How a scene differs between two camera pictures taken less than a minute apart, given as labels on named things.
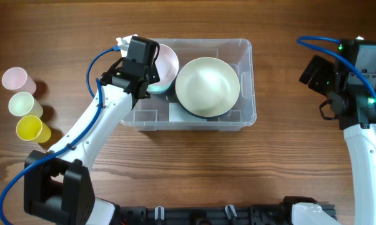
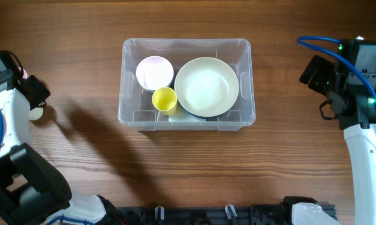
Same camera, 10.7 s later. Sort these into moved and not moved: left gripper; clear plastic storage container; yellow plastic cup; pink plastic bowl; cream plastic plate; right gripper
Moved: left gripper; pink plastic bowl; yellow plastic cup
Not moved: cream plastic plate; right gripper; clear plastic storage container
